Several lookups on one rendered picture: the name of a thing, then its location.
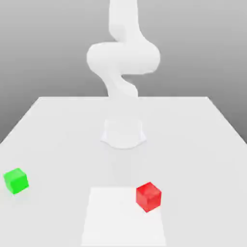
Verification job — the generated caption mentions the small red cube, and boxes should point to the small red cube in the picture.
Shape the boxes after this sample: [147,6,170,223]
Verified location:
[135,181,162,213]

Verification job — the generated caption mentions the small green cube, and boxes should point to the small green cube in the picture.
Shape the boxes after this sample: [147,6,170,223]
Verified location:
[3,167,30,195]

